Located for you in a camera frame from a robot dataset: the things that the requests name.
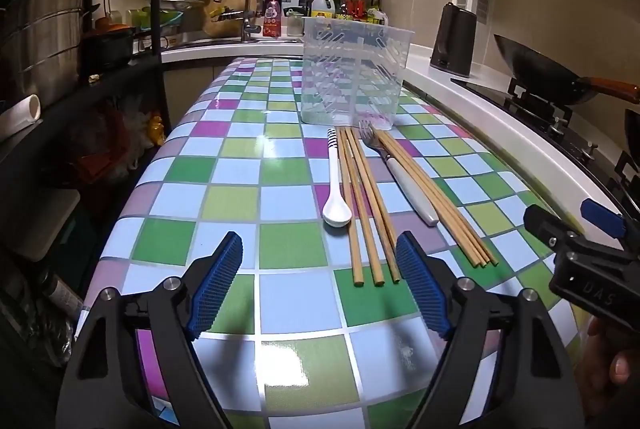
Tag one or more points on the person's right hand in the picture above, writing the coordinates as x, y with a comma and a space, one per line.
607, 369

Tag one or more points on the black pot orange lid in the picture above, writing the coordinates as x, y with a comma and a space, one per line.
107, 46

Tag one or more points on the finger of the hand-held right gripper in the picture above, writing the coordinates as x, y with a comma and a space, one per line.
542, 221
602, 211

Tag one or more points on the black gas stove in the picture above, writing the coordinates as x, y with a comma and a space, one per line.
550, 119

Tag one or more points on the black knife block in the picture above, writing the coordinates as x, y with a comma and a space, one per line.
454, 41

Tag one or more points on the steel sink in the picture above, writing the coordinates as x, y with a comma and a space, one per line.
200, 43

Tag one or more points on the clear plastic utensil basket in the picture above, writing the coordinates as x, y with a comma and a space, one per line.
350, 74

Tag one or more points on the yellow oil bottle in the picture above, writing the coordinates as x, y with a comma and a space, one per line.
322, 6

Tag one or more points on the white pipe roll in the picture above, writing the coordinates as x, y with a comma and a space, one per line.
22, 113

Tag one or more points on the checkered tablecloth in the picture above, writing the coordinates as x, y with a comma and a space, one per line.
280, 159

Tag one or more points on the red sauce bottle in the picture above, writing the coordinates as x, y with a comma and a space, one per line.
357, 6

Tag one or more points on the yellow toy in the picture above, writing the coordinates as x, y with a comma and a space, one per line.
156, 129

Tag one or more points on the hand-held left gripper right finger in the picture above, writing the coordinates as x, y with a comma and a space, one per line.
420, 284

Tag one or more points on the glass jar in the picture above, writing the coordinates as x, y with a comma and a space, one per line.
292, 23

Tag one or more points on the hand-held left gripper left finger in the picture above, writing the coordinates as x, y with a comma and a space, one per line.
220, 284

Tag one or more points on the red dish soap bottle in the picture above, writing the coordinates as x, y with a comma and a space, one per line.
271, 16

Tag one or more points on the green bowl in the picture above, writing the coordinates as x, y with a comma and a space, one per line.
170, 16

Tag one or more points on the wooden cutting board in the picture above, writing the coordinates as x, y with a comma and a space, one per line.
220, 21

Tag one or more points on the large steel stockpot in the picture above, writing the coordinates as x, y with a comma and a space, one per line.
45, 39

